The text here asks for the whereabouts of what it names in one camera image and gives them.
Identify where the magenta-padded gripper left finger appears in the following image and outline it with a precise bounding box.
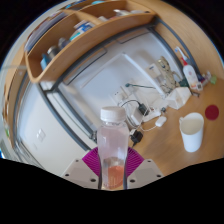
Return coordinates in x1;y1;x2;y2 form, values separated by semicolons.
61;146;101;190

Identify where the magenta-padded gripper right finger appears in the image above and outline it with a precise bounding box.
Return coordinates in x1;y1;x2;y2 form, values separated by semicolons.
125;146;164;190

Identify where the clear plastic bottle white cap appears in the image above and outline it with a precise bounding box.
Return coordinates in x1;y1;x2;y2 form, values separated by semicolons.
96;105;130;191

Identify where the black charger block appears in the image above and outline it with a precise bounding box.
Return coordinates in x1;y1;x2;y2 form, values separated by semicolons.
129;129;144;146

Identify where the small white oval device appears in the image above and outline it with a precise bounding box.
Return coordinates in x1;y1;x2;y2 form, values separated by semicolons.
154;115;168;128

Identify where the white power strip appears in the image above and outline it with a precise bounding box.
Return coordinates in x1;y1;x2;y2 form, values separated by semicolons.
131;108;161;125

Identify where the white cup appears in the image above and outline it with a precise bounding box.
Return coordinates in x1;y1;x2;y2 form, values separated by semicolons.
178;112;205;154

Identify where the white paper bag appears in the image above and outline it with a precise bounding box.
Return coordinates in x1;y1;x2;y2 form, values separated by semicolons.
165;86;193;110

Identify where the flat round red coaster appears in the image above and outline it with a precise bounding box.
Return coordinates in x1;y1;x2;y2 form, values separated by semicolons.
204;104;220;121

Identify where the white desk lamp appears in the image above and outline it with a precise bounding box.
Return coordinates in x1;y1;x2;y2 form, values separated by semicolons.
64;52;166;98

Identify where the wooden robot figurine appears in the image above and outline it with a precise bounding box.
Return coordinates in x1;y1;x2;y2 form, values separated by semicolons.
156;55;178;94

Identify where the white pump bottle red nozzle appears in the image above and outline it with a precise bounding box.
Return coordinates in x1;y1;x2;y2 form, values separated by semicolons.
179;57;200;90

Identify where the wooden shelf unit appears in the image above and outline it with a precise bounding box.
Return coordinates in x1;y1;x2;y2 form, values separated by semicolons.
24;0;158;84

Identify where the white wall switch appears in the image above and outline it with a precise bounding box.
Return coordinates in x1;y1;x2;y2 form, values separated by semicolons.
35;128;47;143

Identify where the grey metal frame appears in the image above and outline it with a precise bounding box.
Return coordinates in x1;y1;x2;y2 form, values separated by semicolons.
13;16;201;154

